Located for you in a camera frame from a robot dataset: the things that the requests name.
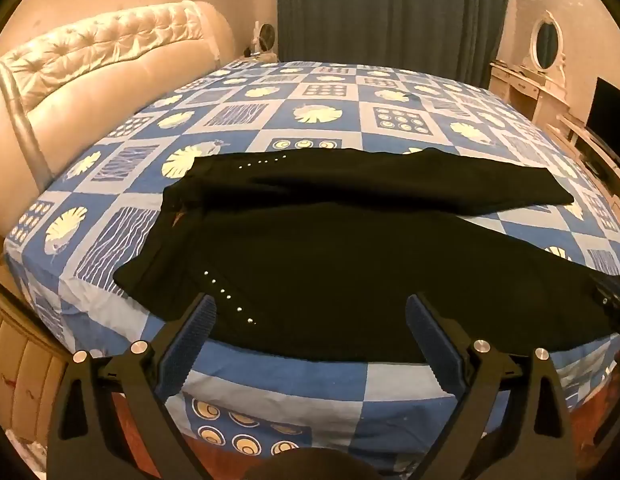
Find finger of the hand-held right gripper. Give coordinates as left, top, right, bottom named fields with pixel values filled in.
left=590, top=274, right=620, bottom=333

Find black pants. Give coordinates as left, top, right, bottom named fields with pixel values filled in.
left=112, top=147, right=620, bottom=363

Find cream television cabinet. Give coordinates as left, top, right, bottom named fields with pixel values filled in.
left=557, top=112, right=620, bottom=201

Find small white desk fan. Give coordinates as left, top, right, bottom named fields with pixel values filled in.
left=251, top=20, right=277, bottom=58

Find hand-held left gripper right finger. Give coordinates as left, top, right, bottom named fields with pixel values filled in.
left=406, top=294, right=578, bottom=480

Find cream padded bed frame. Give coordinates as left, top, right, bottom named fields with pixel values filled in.
left=0, top=280, right=70, bottom=441

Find bed with blue patterned sheet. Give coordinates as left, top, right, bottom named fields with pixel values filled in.
left=2, top=59, right=620, bottom=461

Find cream tufted headboard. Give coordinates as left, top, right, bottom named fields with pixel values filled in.
left=0, top=0, right=237, bottom=233

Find oval vanity mirror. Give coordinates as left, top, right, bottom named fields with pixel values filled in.
left=529, top=10, right=567, bottom=73

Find black television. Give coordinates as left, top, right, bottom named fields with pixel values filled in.
left=587, top=77, right=620, bottom=153

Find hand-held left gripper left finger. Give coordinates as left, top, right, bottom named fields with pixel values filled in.
left=46, top=294, right=218, bottom=480

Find cream vanity desk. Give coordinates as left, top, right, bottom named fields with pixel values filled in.
left=490, top=60, right=571, bottom=128

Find dark curtain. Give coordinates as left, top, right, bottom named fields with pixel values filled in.
left=276, top=0, right=512, bottom=88

